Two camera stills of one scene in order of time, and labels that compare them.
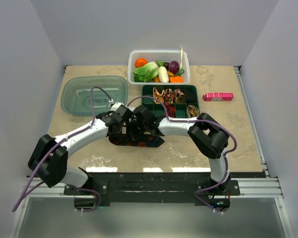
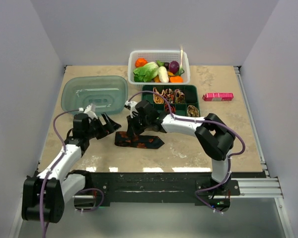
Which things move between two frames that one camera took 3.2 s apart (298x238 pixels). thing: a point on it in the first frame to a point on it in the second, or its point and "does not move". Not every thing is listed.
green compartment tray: x=179 y=100 does not move
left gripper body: x=121 y=126 to x=96 y=128
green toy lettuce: x=146 y=73 does not move
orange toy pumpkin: x=140 y=62 does not move
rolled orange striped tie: x=171 y=110 does not move
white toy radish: x=163 y=74 does not move
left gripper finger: x=116 y=138 to x=111 y=126
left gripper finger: x=130 y=131 to x=106 y=133
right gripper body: x=144 y=125 does not move
